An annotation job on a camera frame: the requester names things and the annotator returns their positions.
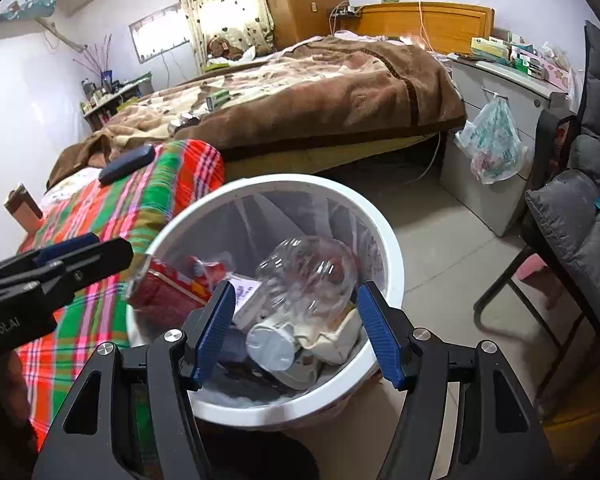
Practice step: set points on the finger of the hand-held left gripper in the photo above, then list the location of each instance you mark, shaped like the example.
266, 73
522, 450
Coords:
105, 256
65, 248

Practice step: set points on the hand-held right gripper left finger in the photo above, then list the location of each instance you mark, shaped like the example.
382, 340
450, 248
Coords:
212, 335

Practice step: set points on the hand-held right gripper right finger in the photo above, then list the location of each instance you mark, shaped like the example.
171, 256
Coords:
380, 335

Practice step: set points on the white carton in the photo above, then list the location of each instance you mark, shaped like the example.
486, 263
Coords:
245, 295

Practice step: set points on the red drink carton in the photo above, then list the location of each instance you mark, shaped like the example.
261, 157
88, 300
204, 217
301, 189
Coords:
165, 295

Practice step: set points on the clear plastic bottle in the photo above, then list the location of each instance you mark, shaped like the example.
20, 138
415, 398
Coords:
305, 275

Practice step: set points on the white trash bin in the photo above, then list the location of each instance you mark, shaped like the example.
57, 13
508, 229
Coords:
280, 185

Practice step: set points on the person's left hand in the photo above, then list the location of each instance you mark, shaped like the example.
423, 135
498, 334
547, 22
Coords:
11, 377

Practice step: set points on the brown thermos cup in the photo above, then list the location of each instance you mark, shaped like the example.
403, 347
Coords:
24, 210

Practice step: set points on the white floral bedsheet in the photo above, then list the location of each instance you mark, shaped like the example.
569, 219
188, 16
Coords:
62, 190

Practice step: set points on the plaid tablecloth table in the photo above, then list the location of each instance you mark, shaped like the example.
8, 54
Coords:
145, 195

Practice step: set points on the dark glasses case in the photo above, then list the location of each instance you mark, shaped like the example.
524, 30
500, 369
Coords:
125, 165

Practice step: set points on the shiny crumpled wrapper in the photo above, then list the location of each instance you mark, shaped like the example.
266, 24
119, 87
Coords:
185, 122

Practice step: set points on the white shelf desk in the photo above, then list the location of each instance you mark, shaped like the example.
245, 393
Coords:
115, 100

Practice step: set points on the row of cosmetic bottles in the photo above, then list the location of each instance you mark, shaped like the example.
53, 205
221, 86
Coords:
95, 95

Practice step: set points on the pink stool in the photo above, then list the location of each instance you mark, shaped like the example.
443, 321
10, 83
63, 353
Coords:
530, 267

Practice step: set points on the vase with purple branches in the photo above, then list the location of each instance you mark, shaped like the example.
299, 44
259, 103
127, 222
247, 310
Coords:
100, 67

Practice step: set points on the small green box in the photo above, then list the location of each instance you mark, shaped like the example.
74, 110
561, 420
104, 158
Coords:
217, 100

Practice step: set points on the white air conditioner pipe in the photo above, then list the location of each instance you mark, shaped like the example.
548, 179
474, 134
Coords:
60, 35

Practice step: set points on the hanging plastic bag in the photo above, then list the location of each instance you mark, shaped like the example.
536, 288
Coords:
495, 145

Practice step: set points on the grey padded chair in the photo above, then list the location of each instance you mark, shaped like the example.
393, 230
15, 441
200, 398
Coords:
580, 230

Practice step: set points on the small window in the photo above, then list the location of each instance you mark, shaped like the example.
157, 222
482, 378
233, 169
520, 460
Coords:
160, 32

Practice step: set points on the brown teddy bear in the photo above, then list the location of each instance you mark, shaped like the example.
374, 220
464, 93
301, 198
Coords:
220, 49

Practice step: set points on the air conditioner with printed cover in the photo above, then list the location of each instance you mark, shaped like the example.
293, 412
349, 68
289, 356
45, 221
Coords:
27, 7

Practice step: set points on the bed with brown blanket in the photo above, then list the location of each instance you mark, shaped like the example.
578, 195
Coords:
330, 90

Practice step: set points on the grey bedside cabinet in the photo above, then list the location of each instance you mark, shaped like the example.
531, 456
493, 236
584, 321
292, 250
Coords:
472, 85

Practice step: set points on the patterned curtain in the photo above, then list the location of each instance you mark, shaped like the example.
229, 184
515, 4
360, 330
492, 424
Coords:
230, 5

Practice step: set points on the pile of medicine boxes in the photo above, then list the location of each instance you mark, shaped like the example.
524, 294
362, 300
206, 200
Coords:
490, 47

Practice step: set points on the wooden headboard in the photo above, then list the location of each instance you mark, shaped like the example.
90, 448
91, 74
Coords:
455, 25

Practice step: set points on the wooden wardrobe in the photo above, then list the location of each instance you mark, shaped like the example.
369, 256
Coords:
300, 0

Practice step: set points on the power strip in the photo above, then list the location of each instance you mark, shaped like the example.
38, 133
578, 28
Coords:
347, 10

